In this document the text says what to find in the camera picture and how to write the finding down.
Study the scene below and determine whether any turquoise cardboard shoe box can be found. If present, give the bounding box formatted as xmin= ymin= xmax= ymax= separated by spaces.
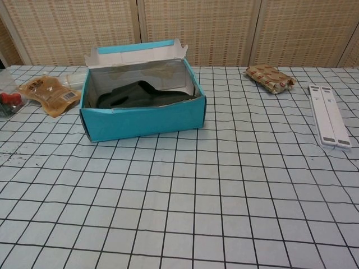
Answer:
xmin=79 ymin=40 xmax=207 ymax=143

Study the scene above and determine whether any blue checked tablecloth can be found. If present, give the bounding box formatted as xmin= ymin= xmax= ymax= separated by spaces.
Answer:
xmin=0 ymin=66 xmax=359 ymax=269

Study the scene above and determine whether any gold foil snack package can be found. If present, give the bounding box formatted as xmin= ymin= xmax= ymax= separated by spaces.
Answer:
xmin=243 ymin=66 xmax=298 ymax=95

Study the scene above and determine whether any bamboo folding screen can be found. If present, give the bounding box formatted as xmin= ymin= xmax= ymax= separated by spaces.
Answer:
xmin=0 ymin=0 xmax=359 ymax=68

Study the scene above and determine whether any clear pack of white sticks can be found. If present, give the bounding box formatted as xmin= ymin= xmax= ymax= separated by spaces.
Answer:
xmin=63 ymin=71 xmax=88 ymax=91

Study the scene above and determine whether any brown sauce pouch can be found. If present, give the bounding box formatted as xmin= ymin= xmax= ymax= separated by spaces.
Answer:
xmin=17 ymin=75 xmax=82 ymax=118

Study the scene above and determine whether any white flat rectangular device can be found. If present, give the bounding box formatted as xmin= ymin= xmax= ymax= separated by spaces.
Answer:
xmin=307 ymin=84 xmax=353 ymax=152

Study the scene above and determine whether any clear bag red item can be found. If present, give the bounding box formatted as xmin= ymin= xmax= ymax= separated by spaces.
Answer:
xmin=0 ymin=67 xmax=29 ymax=118

